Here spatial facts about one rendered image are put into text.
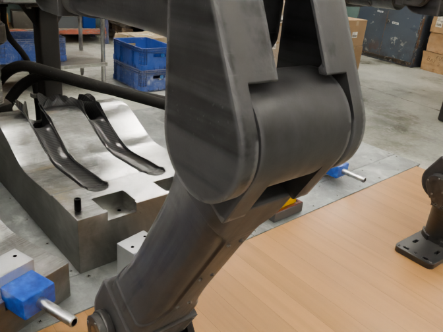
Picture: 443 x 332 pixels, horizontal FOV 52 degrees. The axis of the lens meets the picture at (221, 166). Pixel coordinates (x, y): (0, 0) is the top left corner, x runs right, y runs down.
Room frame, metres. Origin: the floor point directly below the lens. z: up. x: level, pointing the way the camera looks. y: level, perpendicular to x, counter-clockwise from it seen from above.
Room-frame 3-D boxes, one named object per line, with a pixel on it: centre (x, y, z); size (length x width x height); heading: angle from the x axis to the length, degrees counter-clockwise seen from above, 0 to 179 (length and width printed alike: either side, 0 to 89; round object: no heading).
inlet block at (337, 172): (0.93, -0.26, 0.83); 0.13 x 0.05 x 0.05; 44
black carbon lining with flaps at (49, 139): (0.78, 0.26, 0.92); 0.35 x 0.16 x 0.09; 43
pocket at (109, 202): (0.59, 0.15, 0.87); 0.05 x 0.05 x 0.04; 43
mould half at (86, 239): (0.80, 0.26, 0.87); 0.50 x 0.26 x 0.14; 43
